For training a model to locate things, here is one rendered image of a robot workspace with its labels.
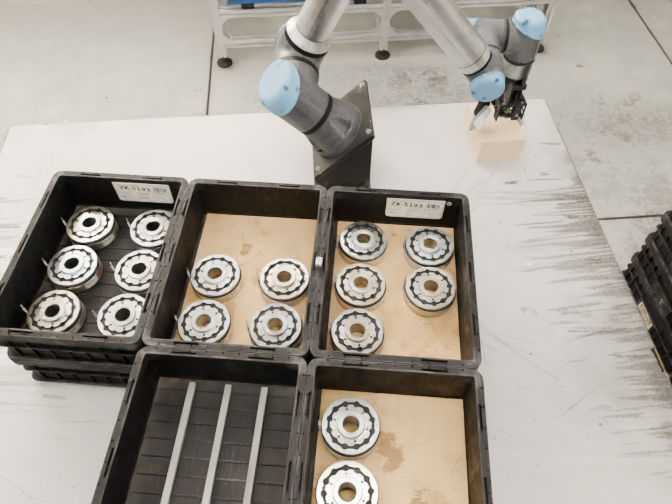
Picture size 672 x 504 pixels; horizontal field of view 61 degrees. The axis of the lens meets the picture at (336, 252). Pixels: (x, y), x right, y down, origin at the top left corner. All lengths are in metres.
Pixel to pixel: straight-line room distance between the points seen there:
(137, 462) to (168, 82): 2.30
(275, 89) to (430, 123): 0.56
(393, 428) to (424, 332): 0.20
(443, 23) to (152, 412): 0.92
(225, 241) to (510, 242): 0.70
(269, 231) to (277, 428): 0.44
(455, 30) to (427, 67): 1.89
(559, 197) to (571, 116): 1.43
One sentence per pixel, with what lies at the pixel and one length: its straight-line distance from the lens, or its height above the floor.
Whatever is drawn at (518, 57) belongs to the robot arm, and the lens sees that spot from 1.47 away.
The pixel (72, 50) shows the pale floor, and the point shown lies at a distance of 3.50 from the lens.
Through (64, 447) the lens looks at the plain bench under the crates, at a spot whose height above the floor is 0.70.
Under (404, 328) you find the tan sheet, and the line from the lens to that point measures 1.14.
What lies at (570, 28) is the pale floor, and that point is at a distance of 3.61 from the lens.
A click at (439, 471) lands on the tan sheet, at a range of 1.05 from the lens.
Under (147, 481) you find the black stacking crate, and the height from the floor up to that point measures 0.83.
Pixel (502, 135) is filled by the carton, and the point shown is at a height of 0.78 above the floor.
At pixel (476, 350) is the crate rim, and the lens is 1.03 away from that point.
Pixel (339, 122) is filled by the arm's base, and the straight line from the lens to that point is 1.40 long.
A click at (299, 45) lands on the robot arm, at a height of 1.04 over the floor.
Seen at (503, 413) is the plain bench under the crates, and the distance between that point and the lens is 1.25.
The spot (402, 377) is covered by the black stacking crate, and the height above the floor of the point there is 0.90.
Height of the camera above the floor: 1.83
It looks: 55 degrees down
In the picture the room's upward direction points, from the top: straight up
